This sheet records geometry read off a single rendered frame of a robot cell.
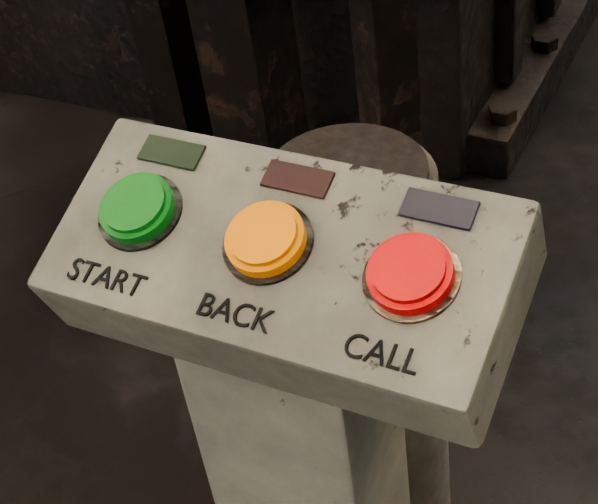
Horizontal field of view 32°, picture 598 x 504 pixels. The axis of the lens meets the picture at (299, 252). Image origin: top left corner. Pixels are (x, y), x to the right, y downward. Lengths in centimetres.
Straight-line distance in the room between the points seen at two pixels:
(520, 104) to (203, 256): 107
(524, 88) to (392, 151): 90
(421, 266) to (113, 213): 16
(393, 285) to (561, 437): 74
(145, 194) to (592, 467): 74
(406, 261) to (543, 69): 117
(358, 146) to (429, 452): 25
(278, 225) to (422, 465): 37
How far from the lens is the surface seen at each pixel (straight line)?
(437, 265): 47
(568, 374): 126
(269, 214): 51
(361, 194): 51
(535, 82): 160
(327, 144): 71
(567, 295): 135
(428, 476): 85
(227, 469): 62
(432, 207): 50
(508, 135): 149
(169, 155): 56
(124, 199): 54
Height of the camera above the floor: 93
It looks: 41 degrees down
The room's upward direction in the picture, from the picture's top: 9 degrees counter-clockwise
